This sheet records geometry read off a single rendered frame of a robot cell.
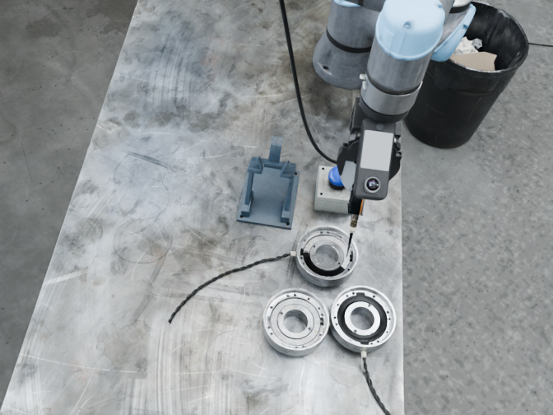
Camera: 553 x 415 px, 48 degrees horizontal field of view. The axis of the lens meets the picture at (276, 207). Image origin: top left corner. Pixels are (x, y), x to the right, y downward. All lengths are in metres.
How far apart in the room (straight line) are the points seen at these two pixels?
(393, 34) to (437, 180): 1.54
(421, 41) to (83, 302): 0.66
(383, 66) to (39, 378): 0.68
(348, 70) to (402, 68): 0.53
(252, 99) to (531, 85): 1.65
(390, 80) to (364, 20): 0.44
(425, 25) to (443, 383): 1.35
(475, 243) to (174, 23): 1.25
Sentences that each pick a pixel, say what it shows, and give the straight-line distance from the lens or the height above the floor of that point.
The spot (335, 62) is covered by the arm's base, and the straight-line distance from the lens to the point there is 1.31.
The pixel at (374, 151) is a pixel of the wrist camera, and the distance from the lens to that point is 0.87.
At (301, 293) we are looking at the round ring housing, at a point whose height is 0.83.
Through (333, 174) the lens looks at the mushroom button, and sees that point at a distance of 1.10.
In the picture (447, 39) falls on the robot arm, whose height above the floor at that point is 0.99.
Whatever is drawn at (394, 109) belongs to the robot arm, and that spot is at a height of 1.15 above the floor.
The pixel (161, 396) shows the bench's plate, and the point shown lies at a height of 0.80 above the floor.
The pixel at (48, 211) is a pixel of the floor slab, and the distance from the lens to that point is 2.14.
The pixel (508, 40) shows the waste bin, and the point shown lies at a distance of 2.29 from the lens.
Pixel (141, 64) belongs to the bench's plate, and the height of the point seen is 0.80.
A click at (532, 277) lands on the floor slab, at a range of 2.19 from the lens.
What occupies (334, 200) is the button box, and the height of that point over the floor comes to 0.84.
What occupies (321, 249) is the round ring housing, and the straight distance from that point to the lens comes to 1.08.
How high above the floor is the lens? 1.75
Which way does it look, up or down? 57 degrees down
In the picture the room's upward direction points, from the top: 8 degrees clockwise
